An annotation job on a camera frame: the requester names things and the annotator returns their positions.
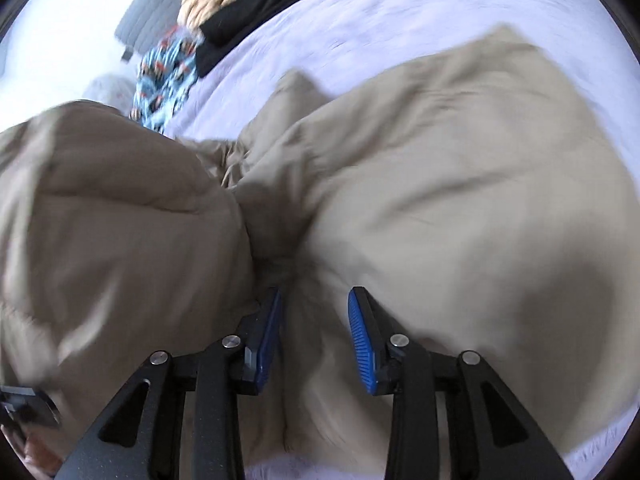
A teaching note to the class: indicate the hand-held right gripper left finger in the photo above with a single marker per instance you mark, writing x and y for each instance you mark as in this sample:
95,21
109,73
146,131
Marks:
270,330

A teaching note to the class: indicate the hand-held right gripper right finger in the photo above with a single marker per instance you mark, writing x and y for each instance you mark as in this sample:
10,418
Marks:
360,340

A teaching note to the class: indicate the beige puffer jacket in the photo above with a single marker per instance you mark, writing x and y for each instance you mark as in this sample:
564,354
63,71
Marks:
425,185

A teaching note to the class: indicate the person's left hand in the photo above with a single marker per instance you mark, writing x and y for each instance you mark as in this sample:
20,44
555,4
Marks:
37,455

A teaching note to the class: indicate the blue printed pajamas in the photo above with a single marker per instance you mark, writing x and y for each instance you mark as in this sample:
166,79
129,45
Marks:
165,80

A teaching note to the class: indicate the white floor fan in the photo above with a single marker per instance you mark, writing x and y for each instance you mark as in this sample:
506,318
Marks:
107,90

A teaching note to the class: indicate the black garment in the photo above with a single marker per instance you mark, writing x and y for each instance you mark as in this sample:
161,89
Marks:
235,20

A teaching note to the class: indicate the grey padded headboard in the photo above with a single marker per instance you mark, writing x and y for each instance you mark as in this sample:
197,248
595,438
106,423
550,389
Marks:
150,10

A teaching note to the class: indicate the lavender fleece blanket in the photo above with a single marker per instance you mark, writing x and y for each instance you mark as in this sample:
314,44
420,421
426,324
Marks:
450,0

